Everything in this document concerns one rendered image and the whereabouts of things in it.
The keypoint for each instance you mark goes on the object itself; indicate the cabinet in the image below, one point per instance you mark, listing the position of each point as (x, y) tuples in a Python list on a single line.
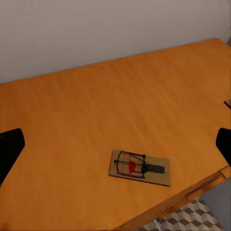
[(167, 103)]

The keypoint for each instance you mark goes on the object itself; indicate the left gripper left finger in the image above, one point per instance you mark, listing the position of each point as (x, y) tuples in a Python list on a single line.
[(12, 143)]

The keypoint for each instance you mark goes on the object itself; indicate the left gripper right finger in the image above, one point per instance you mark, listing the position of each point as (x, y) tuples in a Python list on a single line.
[(223, 143)]

